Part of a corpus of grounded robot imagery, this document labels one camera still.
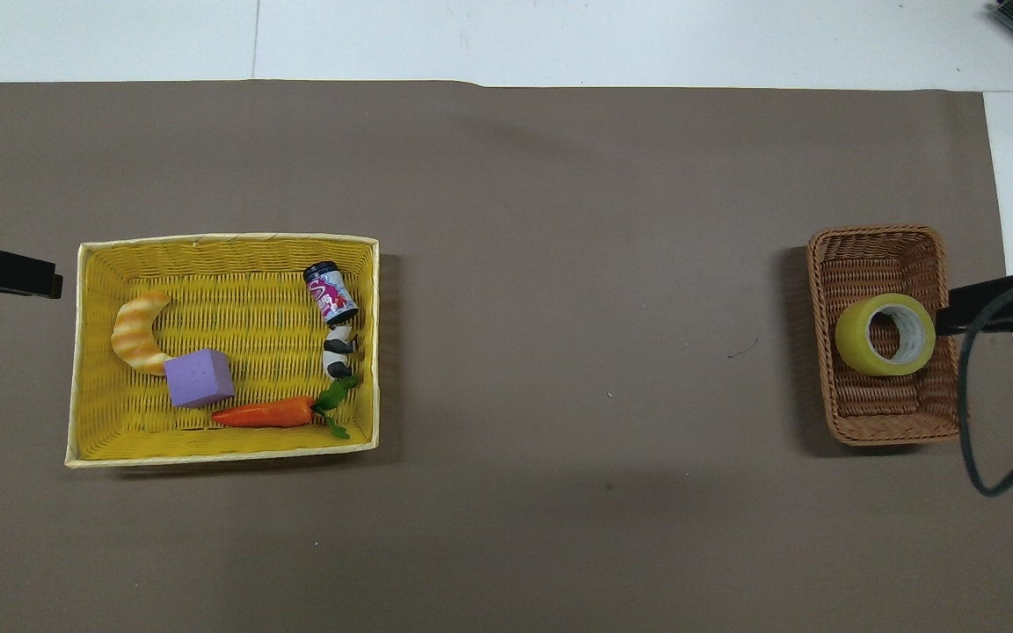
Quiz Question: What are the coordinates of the yellow woven rectangular basket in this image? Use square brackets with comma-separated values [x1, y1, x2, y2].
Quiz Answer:
[64, 232, 382, 469]

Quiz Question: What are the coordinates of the yellow tape roll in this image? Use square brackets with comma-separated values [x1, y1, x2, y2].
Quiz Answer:
[834, 293, 937, 377]

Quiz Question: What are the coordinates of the brown wicker basket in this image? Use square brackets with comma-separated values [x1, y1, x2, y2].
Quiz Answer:
[805, 225, 963, 447]

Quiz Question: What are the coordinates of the black and white toy figure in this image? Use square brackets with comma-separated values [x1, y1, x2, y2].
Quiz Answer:
[322, 323, 361, 381]

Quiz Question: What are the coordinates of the small printed drink can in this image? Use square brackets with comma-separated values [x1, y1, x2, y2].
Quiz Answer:
[302, 261, 360, 329]

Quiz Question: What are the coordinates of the orange toy carrot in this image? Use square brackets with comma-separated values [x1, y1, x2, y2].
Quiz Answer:
[210, 375, 362, 440]

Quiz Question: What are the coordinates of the purple foam cube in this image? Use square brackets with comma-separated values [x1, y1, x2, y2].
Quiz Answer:
[164, 348, 237, 410]

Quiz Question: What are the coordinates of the striped crescent bread toy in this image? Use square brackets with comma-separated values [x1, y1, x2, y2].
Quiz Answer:
[111, 291, 173, 377]

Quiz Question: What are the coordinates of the black cable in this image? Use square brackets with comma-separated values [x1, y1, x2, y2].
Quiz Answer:
[957, 273, 1013, 498]

